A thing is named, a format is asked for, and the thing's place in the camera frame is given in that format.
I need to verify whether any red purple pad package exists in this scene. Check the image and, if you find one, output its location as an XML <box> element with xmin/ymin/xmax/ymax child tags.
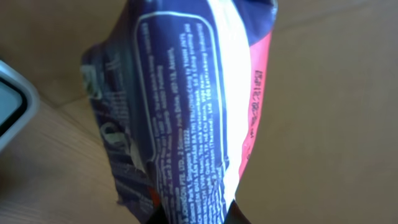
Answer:
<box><xmin>80</xmin><ymin>0</ymin><xmax>278</xmax><ymax>223</ymax></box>

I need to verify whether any white barcode scanner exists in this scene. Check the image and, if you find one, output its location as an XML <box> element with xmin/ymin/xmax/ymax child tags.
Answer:
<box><xmin>1</xmin><ymin>61</ymin><xmax>40</xmax><ymax>150</ymax></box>

